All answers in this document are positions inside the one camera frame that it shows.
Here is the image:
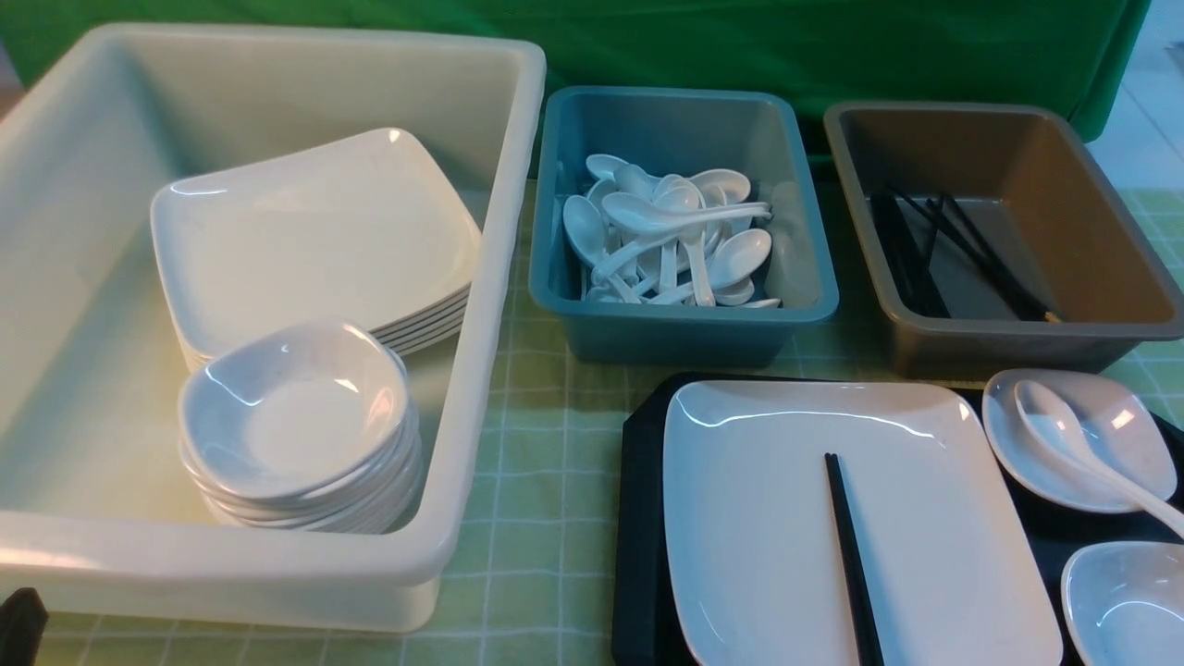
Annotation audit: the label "white square rice plate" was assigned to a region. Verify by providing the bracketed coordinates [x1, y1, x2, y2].
[662, 380, 1063, 665]

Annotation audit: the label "black chopstick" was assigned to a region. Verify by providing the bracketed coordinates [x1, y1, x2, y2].
[824, 452, 884, 665]

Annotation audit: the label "white soup spoon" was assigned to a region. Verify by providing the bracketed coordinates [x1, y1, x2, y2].
[1014, 379, 1183, 538]

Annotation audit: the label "white bowl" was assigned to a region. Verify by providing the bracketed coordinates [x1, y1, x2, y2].
[1060, 542, 1183, 665]
[980, 369, 1178, 514]

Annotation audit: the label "pile of white spoons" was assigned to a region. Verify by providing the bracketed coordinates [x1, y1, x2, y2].
[560, 154, 781, 308]

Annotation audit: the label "stack of white square plates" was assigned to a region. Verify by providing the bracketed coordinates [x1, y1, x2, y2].
[152, 128, 482, 370]

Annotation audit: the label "teal plastic bin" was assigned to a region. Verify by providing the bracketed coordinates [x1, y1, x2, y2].
[528, 87, 839, 369]

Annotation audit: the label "green checkered tablecloth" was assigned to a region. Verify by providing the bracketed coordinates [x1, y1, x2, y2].
[33, 179, 1184, 666]

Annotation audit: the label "stack of white bowls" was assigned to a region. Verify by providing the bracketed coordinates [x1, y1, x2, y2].
[178, 320, 426, 534]

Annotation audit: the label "black serving tray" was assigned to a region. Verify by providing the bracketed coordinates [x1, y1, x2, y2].
[610, 371, 1180, 665]

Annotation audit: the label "black chopsticks in bin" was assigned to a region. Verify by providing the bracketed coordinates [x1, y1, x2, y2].
[869, 184, 1063, 322]

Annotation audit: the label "large white plastic tub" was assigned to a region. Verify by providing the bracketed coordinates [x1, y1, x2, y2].
[4, 24, 547, 633]

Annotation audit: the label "brown plastic bin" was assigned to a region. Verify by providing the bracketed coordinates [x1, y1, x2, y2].
[824, 101, 1180, 380]

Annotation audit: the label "green backdrop cloth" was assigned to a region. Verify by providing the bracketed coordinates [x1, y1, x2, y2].
[4, 1, 1148, 182]

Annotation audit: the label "black object bottom left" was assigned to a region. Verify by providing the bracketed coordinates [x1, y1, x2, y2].
[1, 587, 49, 666]

